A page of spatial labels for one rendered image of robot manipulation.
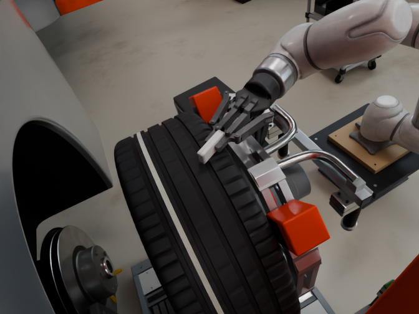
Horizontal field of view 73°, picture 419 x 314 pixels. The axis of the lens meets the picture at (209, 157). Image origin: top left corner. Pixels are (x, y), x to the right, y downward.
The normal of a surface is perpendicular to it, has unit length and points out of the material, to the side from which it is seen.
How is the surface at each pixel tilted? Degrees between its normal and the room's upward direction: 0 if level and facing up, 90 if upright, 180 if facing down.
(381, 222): 0
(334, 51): 91
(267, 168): 0
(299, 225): 45
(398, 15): 57
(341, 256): 0
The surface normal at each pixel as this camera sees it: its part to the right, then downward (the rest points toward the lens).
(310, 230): 0.16, -0.01
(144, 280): -0.19, -0.65
